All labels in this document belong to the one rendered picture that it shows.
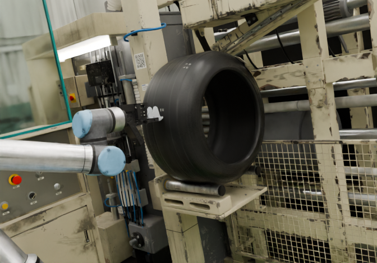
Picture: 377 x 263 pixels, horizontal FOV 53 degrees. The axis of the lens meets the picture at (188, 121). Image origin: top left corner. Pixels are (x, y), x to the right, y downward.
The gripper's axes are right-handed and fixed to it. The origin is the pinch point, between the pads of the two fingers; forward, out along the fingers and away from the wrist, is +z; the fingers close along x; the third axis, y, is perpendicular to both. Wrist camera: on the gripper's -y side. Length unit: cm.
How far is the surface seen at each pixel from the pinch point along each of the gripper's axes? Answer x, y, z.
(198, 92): -12.6, 9.1, 10.4
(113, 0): 79, 74, 43
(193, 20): 16, 47, 43
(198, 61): -9.4, 21.7, 16.2
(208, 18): 6, 45, 43
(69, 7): 840, 306, 457
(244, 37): -4, 35, 58
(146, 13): 25, 50, 21
